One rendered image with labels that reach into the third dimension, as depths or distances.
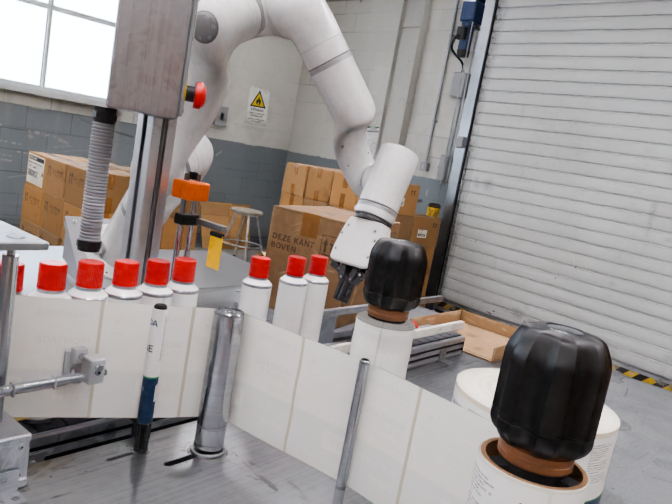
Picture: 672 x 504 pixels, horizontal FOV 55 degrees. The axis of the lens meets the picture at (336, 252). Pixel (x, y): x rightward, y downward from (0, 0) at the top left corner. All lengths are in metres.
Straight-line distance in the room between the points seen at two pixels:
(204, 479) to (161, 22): 0.59
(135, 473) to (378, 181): 0.74
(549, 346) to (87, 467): 0.54
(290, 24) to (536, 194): 4.40
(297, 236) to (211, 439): 0.88
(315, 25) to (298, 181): 3.88
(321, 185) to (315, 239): 3.31
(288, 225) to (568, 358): 1.23
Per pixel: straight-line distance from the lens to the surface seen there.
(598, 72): 5.46
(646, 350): 5.14
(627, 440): 1.44
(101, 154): 0.98
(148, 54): 0.93
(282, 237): 1.66
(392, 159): 1.30
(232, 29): 1.29
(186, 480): 0.81
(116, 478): 0.80
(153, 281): 0.95
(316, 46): 1.25
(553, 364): 0.50
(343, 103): 1.26
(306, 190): 5.03
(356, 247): 1.27
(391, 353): 0.88
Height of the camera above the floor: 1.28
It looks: 9 degrees down
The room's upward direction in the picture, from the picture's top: 10 degrees clockwise
